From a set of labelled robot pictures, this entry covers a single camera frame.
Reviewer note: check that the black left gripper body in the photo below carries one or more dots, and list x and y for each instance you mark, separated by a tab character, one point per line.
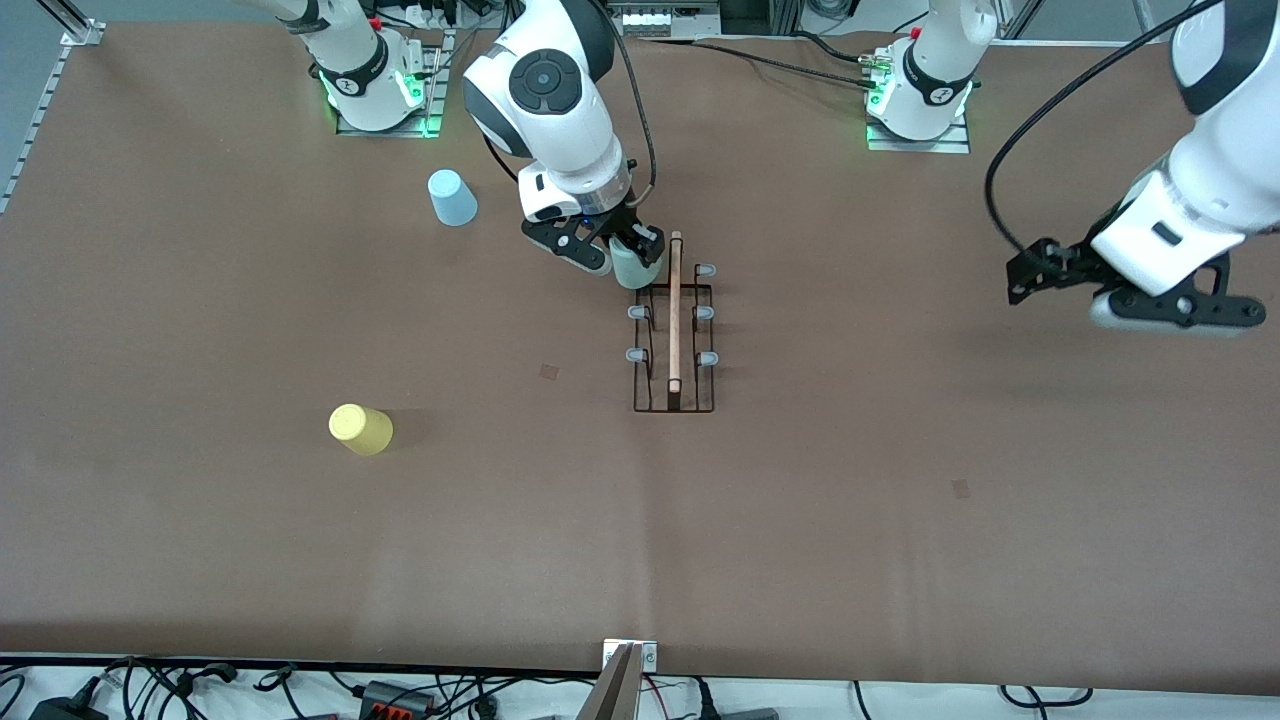
1076	262

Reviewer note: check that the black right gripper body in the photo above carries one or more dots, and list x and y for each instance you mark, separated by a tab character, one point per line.
622	225

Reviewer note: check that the pale green plastic cup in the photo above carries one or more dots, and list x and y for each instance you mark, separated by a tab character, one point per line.
632	274

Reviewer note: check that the yellow plastic cup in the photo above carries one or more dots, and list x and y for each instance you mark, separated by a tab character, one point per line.
360	430

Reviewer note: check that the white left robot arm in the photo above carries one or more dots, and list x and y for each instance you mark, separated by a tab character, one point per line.
1200	190

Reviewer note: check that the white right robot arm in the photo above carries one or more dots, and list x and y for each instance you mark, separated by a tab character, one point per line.
545	120

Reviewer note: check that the light blue plastic cup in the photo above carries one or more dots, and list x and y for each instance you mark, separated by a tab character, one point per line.
453	200

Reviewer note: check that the white power strip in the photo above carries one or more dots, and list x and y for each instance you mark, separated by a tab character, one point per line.
665	20

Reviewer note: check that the brown table mat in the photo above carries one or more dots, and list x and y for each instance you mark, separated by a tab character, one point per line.
640	520

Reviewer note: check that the aluminium extrusion bar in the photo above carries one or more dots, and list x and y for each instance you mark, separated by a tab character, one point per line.
615	695

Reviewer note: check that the black orange connector box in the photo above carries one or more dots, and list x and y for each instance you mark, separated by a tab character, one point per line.
395	697

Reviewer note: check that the black power adapter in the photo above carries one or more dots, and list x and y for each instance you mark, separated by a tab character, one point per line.
65	710

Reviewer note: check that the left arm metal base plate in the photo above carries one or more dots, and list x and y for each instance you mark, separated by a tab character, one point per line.
940	146

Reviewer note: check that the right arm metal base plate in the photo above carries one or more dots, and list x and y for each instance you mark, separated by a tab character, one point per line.
400	131

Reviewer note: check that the small metal bracket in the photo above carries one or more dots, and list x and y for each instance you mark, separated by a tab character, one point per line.
650	656

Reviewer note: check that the aluminium side rail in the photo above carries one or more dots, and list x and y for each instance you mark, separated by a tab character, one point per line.
40	110

